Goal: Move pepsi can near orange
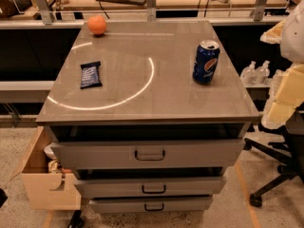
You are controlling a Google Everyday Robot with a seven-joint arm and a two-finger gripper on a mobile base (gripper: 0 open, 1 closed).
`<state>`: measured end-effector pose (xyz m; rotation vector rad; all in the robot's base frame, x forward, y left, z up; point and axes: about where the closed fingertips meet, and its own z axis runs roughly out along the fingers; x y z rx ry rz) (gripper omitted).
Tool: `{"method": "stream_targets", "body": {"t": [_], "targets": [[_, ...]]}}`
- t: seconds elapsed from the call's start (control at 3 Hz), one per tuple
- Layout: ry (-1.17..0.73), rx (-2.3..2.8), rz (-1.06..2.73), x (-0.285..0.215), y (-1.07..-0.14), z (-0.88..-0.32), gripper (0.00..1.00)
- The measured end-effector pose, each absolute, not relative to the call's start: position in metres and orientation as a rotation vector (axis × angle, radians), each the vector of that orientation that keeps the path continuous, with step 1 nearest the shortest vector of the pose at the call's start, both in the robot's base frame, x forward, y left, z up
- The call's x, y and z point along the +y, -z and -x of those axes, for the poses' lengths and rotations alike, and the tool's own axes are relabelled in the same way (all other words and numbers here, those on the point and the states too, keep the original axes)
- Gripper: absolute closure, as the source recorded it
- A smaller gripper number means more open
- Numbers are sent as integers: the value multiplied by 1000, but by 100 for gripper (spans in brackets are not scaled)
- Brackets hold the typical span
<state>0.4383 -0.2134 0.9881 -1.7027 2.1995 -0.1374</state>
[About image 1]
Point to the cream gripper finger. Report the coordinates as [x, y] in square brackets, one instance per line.
[289, 96]
[274, 34]

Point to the blue pepsi can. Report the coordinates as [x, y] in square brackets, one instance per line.
[206, 61]

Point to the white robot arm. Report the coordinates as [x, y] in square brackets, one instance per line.
[291, 48]

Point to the clear plastic bottle right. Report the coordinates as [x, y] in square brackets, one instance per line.
[262, 73]

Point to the clear plastic bottle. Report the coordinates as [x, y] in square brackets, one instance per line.
[248, 74]
[262, 73]

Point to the clear plastic bottle left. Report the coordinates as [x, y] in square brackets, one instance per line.
[248, 74]

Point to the black office chair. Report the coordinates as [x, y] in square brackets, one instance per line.
[289, 153]

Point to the top grey drawer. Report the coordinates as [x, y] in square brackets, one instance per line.
[145, 155]

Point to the grey drawer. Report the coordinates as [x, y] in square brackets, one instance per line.
[134, 188]
[147, 205]
[145, 155]

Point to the middle grey drawer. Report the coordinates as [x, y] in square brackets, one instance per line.
[134, 188]

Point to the grey drawer cabinet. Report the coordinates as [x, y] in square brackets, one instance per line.
[148, 94]

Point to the bottom grey drawer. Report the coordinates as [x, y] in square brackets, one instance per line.
[147, 205]

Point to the orange fruit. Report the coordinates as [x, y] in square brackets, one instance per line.
[97, 25]

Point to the dark blue snack bar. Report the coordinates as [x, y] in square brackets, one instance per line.
[90, 75]

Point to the white bowl in box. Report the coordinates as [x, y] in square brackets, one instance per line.
[49, 152]

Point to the cardboard box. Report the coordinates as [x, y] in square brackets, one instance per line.
[45, 191]

